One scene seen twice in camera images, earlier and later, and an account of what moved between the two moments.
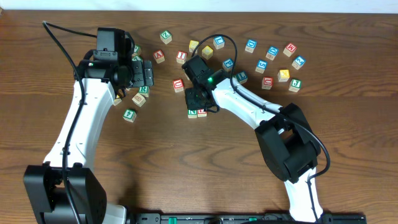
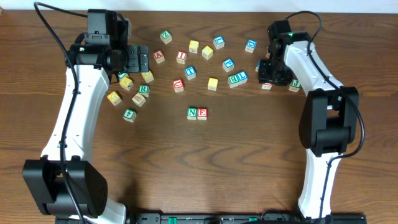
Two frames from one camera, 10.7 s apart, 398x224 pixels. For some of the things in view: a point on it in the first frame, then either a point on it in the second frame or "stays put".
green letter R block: [144, 90] stays put
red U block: [267, 83] stays put
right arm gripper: [193, 98] to [269, 74]
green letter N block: [192, 114] stays put
